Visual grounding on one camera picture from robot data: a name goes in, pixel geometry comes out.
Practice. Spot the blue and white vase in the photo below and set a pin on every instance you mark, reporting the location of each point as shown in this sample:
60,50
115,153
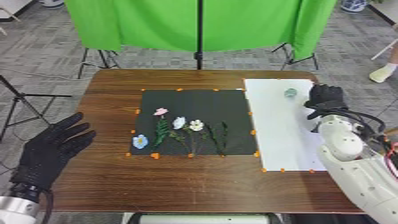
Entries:
353,5
51,2

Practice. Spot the white sheet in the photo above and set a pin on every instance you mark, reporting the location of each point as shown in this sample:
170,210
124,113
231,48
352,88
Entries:
277,133

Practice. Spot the pale grey bar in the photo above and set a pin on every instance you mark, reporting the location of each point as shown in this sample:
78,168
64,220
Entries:
201,219

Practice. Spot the pink flower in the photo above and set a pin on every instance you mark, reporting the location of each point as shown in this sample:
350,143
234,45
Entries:
160,112

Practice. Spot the white flower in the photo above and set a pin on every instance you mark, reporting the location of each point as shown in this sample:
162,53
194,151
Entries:
195,125
178,123

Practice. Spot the black stand legs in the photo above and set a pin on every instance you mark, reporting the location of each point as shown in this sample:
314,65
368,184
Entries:
103,60
293,56

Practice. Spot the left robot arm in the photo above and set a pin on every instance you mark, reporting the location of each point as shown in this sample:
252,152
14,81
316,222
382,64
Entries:
16,206

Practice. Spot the person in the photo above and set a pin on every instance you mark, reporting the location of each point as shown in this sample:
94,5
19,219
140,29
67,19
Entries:
382,73

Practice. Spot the pale blue flower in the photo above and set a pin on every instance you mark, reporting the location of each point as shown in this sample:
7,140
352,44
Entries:
140,142

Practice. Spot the black tripod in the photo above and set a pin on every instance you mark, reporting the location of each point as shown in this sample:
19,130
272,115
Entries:
19,100

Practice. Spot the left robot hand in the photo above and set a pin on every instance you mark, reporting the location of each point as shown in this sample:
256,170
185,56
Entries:
50,150

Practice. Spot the green sprig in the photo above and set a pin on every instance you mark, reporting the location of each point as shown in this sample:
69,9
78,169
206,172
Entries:
224,131
215,141

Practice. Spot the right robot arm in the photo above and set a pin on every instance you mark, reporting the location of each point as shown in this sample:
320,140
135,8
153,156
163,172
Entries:
355,166

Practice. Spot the black stand pole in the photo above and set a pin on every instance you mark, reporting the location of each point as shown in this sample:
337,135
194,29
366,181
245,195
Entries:
199,33

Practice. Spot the dark mat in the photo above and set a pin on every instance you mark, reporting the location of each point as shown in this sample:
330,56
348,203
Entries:
201,106

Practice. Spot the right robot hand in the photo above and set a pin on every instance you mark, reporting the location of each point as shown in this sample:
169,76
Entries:
325,97

